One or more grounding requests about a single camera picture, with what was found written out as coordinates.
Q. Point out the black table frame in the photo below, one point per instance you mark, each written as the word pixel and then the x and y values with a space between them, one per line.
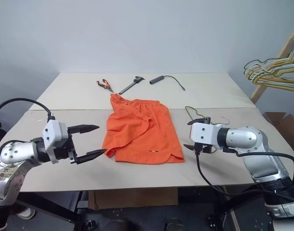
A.
pixel 80 202

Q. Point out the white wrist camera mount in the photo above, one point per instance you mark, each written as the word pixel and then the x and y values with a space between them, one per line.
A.
pixel 204 133
pixel 53 132

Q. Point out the orange shorts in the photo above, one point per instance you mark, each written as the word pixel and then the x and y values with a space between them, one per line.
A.
pixel 142 125

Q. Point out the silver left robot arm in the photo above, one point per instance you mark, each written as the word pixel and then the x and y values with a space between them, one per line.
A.
pixel 14 154

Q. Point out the flat brown cardboard box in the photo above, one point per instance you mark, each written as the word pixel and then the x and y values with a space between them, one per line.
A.
pixel 132 197

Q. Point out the wooden clothes rack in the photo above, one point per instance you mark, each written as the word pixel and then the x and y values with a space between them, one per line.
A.
pixel 257 92

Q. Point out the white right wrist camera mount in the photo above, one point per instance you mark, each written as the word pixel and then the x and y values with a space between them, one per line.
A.
pixel 204 133

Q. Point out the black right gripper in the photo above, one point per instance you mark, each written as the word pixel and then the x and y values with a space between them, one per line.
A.
pixel 203 148

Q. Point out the black caliper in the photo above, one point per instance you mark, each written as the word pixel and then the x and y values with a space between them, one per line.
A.
pixel 130 86

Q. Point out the open brown cardboard box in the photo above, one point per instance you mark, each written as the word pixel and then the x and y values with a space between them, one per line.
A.
pixel 286 127

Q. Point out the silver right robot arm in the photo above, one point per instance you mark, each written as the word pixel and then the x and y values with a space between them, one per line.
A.
pixel 245 137

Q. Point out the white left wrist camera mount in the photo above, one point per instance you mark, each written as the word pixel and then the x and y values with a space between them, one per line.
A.
pixel 53 132

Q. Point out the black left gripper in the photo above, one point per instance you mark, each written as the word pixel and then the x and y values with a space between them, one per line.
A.
pixel 69 149

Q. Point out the white shoe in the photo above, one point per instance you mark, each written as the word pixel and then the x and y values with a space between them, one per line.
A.
pixel 26 213

